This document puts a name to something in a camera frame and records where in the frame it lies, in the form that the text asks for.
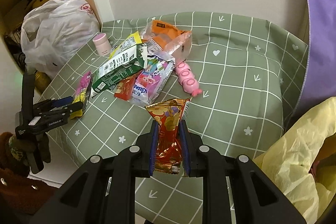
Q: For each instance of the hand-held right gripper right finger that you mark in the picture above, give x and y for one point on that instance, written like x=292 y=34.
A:
x=183 y=150

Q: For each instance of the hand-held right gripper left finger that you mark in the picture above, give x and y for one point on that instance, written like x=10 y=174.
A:
x=153 y=150

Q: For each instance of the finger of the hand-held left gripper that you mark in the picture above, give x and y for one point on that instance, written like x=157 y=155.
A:
x=61 y=101
x=73 y=108

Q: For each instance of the pink yellow snack packet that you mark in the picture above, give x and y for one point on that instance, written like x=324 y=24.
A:
x=82 y=87

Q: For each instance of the red gold snack wrapper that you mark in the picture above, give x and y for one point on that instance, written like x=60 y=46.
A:
x=168 y=119

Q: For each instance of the yellow plastic bag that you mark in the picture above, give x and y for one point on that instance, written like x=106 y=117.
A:
x=288 y=148

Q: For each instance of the orange plastic bag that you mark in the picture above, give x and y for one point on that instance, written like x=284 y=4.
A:
x=162 y=29

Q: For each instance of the person's left forearm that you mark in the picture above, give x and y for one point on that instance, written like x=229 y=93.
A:
x=15 y=187

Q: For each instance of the person's left hand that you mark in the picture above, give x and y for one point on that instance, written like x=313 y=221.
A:
x=15 y=148

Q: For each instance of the gold tin can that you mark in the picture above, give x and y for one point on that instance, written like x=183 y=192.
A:
x=42 y=81

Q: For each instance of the red packet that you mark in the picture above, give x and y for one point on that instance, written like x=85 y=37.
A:
x=123 y=90

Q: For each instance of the white blue tissue pack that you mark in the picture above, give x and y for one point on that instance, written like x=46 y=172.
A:
x=139 y=94

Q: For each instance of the green milk carton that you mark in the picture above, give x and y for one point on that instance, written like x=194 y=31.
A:
x=118 y=69

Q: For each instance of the pink round jar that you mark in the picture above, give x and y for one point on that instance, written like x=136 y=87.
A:
x=101 y=45

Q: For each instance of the white plastic bag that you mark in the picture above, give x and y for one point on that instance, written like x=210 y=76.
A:
x=57 y=29

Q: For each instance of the pink caterpillar toy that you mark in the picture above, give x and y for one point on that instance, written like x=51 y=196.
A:
x=187 y=77

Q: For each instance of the cartoon printed packet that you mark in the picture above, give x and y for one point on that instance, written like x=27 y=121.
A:
x=157 y=74

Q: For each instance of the yellow green printed packet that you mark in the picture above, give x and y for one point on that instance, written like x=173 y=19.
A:
x=128 y=41

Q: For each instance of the green checked tablecloth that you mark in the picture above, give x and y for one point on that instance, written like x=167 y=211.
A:
x=236 y=69

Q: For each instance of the purple cloth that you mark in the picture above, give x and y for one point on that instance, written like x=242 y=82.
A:
x=323 y=43

